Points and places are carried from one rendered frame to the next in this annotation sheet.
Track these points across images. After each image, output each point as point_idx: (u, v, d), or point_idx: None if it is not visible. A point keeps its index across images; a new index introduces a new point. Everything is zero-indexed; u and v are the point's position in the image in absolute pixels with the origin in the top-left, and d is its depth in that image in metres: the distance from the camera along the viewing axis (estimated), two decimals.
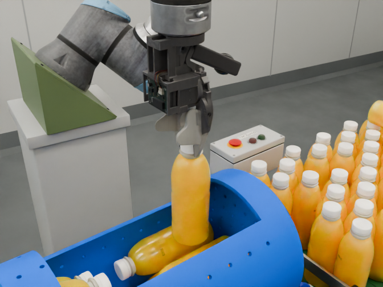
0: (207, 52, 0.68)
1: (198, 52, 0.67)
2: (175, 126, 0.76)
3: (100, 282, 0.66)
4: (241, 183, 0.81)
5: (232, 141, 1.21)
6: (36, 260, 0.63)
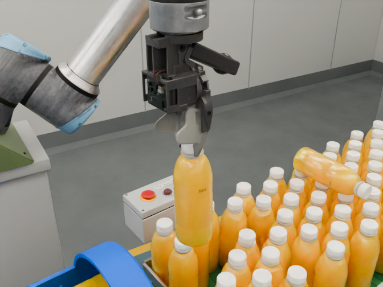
0: (206, 50, 0.69)
1: (196, 50, 0.67)
2: (175, 126, 0.77)
3: None
4: (113, 264, 0.75)
5: (144, 193, 1.14)
6: None
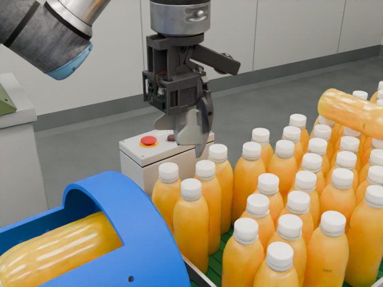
0: (207, 52, 0.68)
1: (197, 52, 0.67)
2: (174, 124, 0.77)
3: None
4: (110, 191, 0.58)
5: (144, 139, 0.97)
6: None
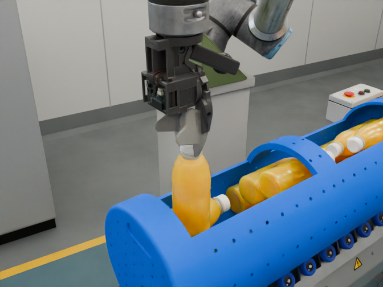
0: (206, 52, 0.68)
1: (196, 52, 0.67)
2: (175, 126, 0.76)
3: (328, 154, 1.06)
4: None
5: (347, 93, 1.59)
6: (295, 137, 1.03)
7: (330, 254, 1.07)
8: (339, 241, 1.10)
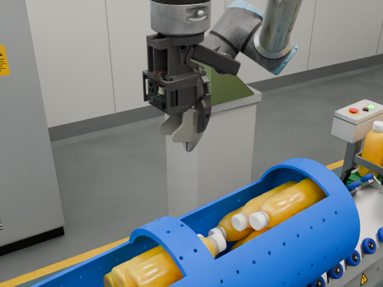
0: (207, 51, 0.68)
1: (198, 51, 0.67)
2: None
3: (218, 239, 0.90)
4: (311, 168, 1.04)
5: (351, 109, 1.64)
6: (175, 221, 0.87)
7: (336, 271, 1.11)
8: (355, 265, 1.16)
